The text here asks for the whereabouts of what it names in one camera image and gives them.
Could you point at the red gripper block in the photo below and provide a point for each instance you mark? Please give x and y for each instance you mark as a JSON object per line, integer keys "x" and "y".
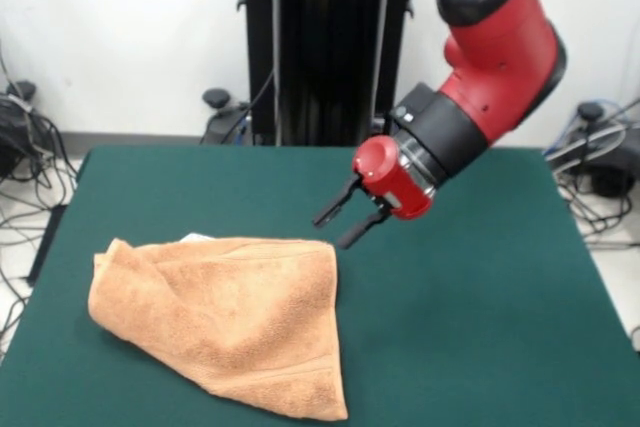
{"x": 395, "y": 187}

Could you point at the tan terry towel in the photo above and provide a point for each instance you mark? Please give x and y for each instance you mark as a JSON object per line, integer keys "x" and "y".
{"x": 225, "y": 307}

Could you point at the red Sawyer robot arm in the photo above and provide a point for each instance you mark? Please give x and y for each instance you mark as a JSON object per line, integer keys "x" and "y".
{"x": 500, "y": 72}

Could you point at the dark green table cloth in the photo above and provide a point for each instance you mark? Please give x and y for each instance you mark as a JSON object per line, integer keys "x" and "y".
{"x": 450, "y": 322}

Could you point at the grey stand leg with knob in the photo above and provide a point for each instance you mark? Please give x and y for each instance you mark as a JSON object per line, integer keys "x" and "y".
{"x": 607, "y": 174}
{"x": 10, "y": 152}

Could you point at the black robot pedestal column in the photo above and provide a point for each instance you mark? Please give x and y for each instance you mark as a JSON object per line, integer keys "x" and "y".
{"x": 325, "y": 22}

